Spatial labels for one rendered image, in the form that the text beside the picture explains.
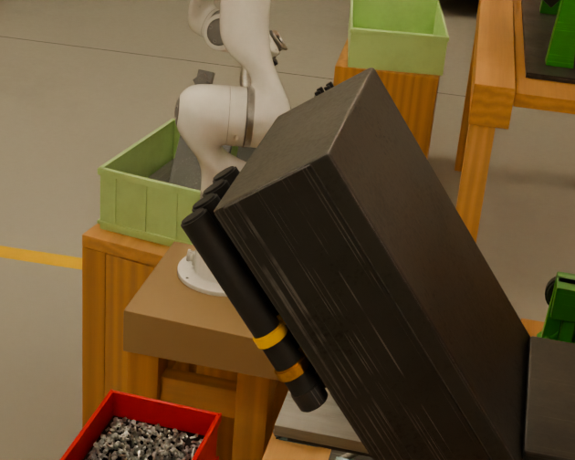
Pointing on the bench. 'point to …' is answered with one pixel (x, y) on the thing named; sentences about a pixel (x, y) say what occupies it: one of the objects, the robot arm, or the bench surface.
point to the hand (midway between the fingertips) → (270, 45)
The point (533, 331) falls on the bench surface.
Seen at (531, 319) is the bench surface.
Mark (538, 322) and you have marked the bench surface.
